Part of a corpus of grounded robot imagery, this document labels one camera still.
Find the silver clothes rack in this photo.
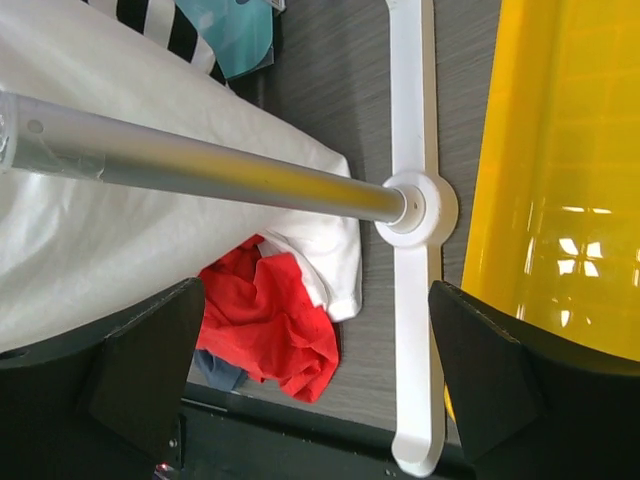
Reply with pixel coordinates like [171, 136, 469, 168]
[1, 1, 458, 478]

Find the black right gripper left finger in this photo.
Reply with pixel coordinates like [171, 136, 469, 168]
[1, 278, 204, 479]

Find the white tank top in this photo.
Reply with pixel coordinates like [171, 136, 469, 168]
[1, 1, 362, 350]

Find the black white striped top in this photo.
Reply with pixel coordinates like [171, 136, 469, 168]
[86, 0, 228, 86]

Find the navy blue garment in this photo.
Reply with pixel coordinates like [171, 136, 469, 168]
[193, 350, 248, 392]

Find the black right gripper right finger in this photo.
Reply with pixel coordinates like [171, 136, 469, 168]
[428, 281, 639, 479]

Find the red t-shirt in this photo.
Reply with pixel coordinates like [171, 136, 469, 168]
[196, 242, 340, 403]

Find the yellow plastic tray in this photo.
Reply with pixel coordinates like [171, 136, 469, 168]
[462, 1, 639, 360]

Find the teal folder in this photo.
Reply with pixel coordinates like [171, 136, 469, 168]
[176, 0, 275, 80]

